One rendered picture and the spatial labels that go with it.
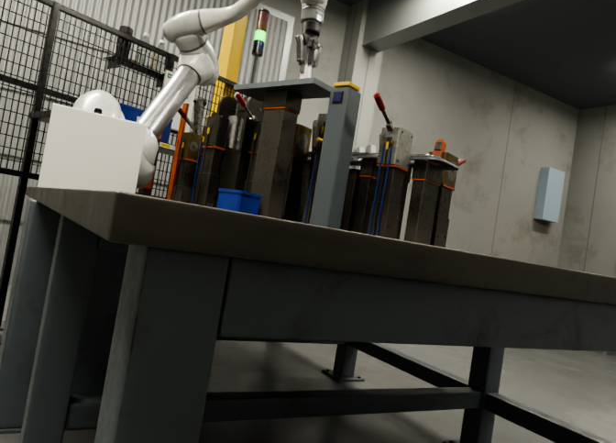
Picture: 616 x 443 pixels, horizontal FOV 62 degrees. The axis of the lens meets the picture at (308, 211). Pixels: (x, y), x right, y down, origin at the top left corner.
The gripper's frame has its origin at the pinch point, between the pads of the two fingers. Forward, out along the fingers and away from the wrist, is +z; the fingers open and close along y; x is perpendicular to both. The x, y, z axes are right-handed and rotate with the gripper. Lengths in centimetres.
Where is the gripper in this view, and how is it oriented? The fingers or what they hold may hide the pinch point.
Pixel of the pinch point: (305, 74)
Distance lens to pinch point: 206.0
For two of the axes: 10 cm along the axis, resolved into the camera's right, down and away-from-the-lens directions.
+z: -1.1, 9.9, -0.7
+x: -6.7, -0.3, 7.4
